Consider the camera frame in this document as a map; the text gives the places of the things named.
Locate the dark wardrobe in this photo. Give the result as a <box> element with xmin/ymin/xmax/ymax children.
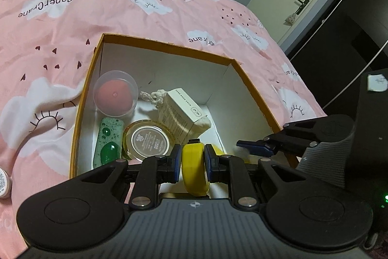
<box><xmin>279</xmin><ymin>0</ymin><xmax>388</xmax><ymax>117</ymax></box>

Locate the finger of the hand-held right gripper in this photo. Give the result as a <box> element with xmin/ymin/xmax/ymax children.
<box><xmin>251</xmin><ymin>144</ymin><xmax>307</xmax><ymax>160</ymax></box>
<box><xmin>236</xmin><ymin>121</ymin><xmax>326</xmax><ymax>153</ymax></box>

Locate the pink cloud-print bedspread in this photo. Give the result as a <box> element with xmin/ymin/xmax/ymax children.
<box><xmin>0</xmin><ymin>0</ymin><xmax>328</xmax><ymax>247</ymax></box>

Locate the clear cup with pink sponge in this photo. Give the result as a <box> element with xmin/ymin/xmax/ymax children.
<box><xmin>93</xmin><ymin>71</ymin><xmax>137</xmax><ymax>117</ymax></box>

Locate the black door handle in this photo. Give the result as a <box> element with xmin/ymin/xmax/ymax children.
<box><xmin>295</xmin><ymin>0</ymin><xmax>310</xmax><ymax>15</ymax></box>

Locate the small pink-label tin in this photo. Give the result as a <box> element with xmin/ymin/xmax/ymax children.
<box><xmin>0</xmin><ymin>168</ymin><xmax>12</xmax><ymax>200</ymax></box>

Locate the green bubble-pattern case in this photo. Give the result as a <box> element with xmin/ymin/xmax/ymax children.
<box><xmin>92</xmin><ymin>117</ymin><xmax>125</xmax><ymax>170</ymax></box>

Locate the yellow round case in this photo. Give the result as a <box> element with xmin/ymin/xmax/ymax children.
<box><xmin>181</xmin><ymin>140</ymin><xmax>225</xmax><ymax>196</ymax></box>

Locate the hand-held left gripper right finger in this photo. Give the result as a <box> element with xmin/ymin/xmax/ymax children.
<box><xmin>204</xmin><ymin>144</ymin><xmax>319</xmax><ymax>208</ymax></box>

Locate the white carton box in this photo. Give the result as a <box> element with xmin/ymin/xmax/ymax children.
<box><xmin>158</xmin><ymin>88</ymin><xmax>203</xmax><ymax>138</ymax></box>

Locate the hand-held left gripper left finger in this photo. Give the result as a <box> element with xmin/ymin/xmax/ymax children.
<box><xmin>68</xmin><ymin>144</ymin><xmax>182</xmax><ymax>211</ymax></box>

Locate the round gold tin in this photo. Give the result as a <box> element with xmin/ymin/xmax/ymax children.
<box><xmin>122</xmin><ymin>119</ymin><xmax>177</xmax><ymax>162</ymax></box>

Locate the orange-rimmed cardboard box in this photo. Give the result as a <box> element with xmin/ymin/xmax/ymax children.
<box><xmin>69</xmin><ymin>33</ymin><xmax>299</xmax><ymax>179</ymax></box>

